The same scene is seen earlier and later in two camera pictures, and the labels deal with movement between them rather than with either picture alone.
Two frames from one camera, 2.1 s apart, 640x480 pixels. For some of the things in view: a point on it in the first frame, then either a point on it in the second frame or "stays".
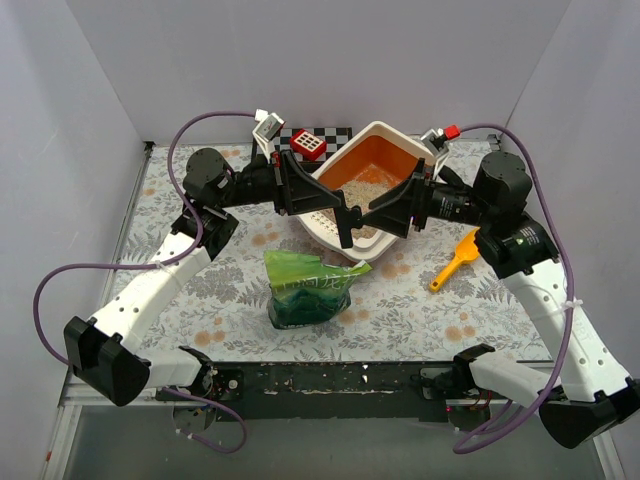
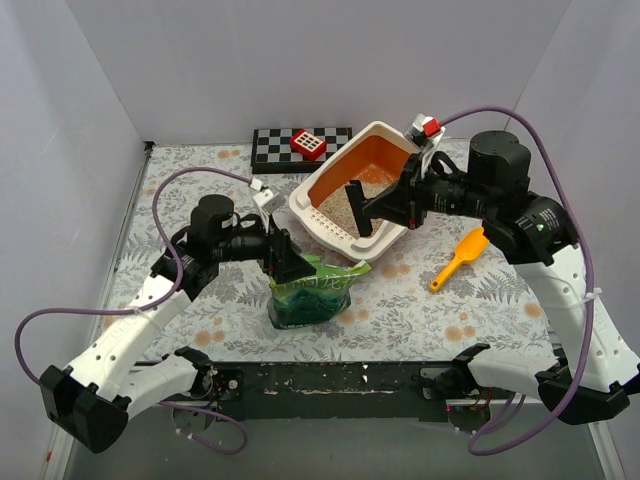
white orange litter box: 370,163 stays
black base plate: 393,391 stays
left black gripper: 282,183 -> 279,253
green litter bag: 304,291 stays
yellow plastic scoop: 467,251 stays
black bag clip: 347,220 -> 358,208
